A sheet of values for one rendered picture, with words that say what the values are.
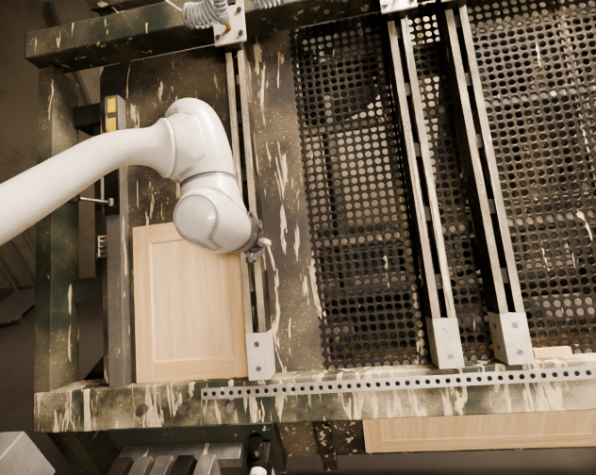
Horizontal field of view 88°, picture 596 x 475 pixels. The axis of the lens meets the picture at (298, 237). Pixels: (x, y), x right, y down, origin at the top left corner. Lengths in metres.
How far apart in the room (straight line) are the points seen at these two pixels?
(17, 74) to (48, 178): 3.47
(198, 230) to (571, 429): 1.52
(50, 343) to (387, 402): 1.03
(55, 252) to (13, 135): 2.92
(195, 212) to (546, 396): 0.94
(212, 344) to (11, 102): 3.42
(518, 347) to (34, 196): 1.02
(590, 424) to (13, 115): 4.50
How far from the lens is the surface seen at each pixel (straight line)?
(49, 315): 1.29
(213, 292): 1.01
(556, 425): 1.63
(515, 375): 1.02
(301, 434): 1.52
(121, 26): 1.36
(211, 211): 0.49
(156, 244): 1.10
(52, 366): 1.30
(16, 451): 1.19
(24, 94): 3.97
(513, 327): 0.98
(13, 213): 0.52
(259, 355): 0.92
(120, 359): 1.15
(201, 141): 0.58
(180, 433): 1.11
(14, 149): 4.19
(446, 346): 0.93
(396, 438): 1.51
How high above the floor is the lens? 1.60
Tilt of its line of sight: 24 degrees down
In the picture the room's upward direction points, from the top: 10 degrees counter-clockwise
